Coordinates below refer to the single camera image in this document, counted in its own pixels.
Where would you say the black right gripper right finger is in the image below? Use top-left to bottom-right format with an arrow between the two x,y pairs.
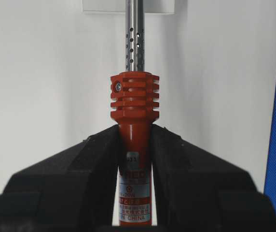
150,125 -> 276,232

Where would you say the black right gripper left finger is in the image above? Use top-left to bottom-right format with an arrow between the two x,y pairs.
0,126 -> 121,232

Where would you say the red soldering iron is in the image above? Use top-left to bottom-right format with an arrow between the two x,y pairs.
110,0 -> 159,226

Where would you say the white paper sheet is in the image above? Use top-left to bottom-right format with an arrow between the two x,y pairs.
0,0 -> 276,195

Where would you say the white card on paper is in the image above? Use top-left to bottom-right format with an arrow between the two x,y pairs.
82,0 -> 175,15

